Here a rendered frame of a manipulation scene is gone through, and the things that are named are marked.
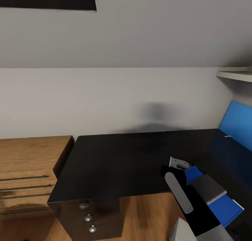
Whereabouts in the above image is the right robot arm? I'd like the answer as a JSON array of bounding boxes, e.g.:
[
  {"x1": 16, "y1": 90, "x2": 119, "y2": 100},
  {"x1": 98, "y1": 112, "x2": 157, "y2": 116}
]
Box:
[{"x1": 160, "y1": 157, "x2": 233, "y2": 241}]

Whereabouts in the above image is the mouse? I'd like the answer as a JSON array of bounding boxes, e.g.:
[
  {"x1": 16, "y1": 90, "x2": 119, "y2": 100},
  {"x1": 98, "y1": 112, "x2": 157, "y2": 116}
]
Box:
[{"x1": 227, "y1": 230, "x2": 241, "y2": 241}]

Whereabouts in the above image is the folder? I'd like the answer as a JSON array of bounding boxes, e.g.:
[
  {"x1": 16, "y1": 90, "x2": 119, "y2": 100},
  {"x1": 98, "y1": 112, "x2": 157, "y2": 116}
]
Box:
[{"x1": 183, "y1": 166, "x2": 244, "y2": 230}]

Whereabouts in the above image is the notebook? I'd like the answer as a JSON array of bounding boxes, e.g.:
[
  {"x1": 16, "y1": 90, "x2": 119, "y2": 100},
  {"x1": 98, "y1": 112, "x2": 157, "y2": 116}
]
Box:
[{"x1": 186, "y1": 173, "x2": 226, "y2": 205}]

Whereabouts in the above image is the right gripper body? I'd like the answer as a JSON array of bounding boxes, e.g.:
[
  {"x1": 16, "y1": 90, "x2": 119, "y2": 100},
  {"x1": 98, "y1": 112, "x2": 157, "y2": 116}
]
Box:
[{"x1": 160, "y1": 165, "x2": 170, "y2": 176}]

